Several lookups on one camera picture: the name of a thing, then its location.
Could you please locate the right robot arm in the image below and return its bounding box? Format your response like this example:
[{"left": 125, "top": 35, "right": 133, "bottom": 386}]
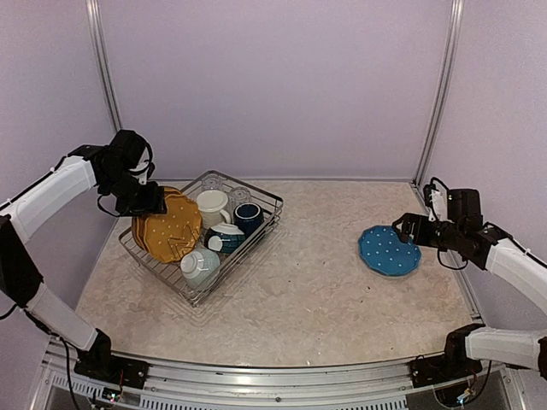
[{"left": 392, "top": 183, "right": 546, "bottom": 379}]

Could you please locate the clear glass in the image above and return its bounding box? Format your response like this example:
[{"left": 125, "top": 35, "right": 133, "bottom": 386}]
[
  {"left": 228, "top": 186, "right": 251, "bottom": 211},
  {"left": 201, "top": 173, "right": 224, "bottom": 192}
]

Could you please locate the white ceramic mug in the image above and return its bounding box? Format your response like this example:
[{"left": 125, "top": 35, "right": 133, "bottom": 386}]
[{"left": 196, "top": 190, "right": 232, "bottom": 230}]

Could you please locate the clear glass back right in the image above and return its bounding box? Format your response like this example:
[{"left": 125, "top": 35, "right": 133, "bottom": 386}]
[{"left": 228, "top": 186, "right": 251, "bottom": 211}]

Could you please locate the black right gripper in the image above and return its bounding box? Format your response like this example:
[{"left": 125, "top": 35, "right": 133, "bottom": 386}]
[{"left": 393, "top": 213, "right": 464, "bottom": 251}]

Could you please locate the yellow dotted plate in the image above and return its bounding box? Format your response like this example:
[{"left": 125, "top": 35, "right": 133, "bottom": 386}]
[
  {"left": 131, "top": 186, "right": 181, "bottom": 251},
  {"left": 142, "top": 187, "right": 202, "bottom": 263}
]

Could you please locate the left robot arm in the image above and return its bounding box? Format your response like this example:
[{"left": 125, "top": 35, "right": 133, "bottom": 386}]
[{"left": 1, "top": 130, "right": 167, "bottom": 380}]

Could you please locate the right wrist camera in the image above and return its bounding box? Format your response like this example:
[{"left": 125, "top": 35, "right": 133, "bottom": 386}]
[{"left": 423, "top": 177, "right": 449, "bottom": 221}]

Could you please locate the blue dotted plate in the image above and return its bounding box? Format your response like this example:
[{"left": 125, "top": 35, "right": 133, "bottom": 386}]
[{"left": 357, "top": 225, "right": 421, "bottom": 278}]

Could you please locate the aluminium frame post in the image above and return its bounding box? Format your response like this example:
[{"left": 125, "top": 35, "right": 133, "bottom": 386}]
[
  {"left": 413, "top": 0, "right": 465, "bottom": 187},
  {"left": 85, "top": 0, "right": 122, "bottom": 132}
]

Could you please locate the navy white bowl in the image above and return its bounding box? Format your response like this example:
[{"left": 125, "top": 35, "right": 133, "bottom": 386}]
[{"left": 204, "top": 223, "right": 246, "bottom": 254}]

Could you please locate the dark blue mug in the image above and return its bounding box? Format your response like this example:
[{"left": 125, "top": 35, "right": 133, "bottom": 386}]
[{"left": 233, "top": 202, "right": 264, "bottom": 237}]

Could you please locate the left aluminium frame post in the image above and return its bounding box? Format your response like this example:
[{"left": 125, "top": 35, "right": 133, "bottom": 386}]
[{"left": 85, "top": 0, "right": 122, "bottom": 132}]

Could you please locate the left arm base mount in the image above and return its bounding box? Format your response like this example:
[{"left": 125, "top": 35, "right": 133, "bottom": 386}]
[{"left": 74, "top": 339, "right": 150, "bottom": 390}]

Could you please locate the clear glass back left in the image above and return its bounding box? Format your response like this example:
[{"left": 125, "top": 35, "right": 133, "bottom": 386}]
[{"left": 201, "top": 173, "right": 224, "bottom": 192}]

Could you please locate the right aluminium frame post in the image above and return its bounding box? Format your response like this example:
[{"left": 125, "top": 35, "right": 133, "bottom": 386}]
[{"left": 413, "top": 0, "right": 465, "bottom": 187}]

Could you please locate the aluminium front rail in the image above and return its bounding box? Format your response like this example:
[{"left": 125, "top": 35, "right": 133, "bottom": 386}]
[{"left": 27, "top": 341, "right": 530, "bottom": 409}]

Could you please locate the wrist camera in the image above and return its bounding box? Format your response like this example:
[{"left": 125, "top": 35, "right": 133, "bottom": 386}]
[
  {"left": 423, "top": 177, "right": 449, "bottom": 221},
  {"left": 128, "top": 146, "right": 155, "bottom": 185}
]

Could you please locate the wire dish rack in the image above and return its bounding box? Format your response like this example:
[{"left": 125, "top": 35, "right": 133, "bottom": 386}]
[{"left": 118, "top": 169, "right": 285, "bottom": 308}]

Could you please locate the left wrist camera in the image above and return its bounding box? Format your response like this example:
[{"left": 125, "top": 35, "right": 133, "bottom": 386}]
[{"left": 128, "top": 146, "right": 155, "bottom": 185}]

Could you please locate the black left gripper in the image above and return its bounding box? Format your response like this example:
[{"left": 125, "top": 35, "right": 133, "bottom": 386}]
[{"left": 101, "top": 167, "right": 167, "bottom": 216}]

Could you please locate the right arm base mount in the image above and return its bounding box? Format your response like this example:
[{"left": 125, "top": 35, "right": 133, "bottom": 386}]
[{"left": 409, "top": 341, "right": 483, "bottom": 388}]

